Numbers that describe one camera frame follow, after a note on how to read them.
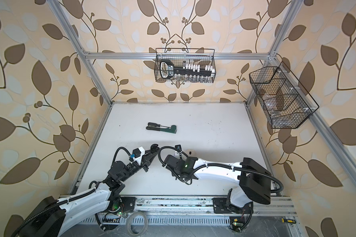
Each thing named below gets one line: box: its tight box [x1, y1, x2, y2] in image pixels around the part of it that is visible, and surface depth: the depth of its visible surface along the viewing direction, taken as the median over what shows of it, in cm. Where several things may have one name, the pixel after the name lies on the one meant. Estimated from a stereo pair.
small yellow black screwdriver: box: [281, 217, 297, 224], surface depth 71 cm
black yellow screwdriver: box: [147, 122, 172, 128], surface depth 107 cm
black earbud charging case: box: [150, 143, 160, 152], surface depth 76 cm
